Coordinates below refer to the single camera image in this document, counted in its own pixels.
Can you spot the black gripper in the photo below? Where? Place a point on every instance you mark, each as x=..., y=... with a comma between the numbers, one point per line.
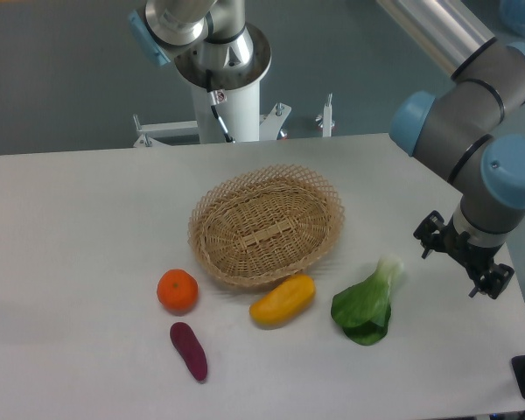
x=488, y=278

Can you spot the green bok choy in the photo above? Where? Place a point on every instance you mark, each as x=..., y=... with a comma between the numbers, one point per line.
x=363, y=310

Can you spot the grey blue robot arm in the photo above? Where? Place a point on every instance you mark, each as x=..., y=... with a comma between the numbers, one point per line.
x=451, y=135

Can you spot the yellow mango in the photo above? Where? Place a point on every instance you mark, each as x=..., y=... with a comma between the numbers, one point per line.
x=285, y=302

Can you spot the woven wicker basket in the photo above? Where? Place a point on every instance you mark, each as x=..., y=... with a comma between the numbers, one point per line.
x=252, y=231

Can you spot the blue plastic bag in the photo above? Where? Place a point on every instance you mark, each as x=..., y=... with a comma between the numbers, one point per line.
x=512, y=15

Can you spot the orange tangerine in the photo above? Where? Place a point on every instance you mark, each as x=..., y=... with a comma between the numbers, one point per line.
x=177, y=291

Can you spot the purple sweet potato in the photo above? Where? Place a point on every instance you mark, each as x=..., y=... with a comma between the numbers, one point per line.
x=189, y=348

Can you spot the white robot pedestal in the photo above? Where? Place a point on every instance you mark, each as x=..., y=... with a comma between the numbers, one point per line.
x=224, y=79

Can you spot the white base leg frame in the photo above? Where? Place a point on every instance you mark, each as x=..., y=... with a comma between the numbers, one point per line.
x=166, y=130

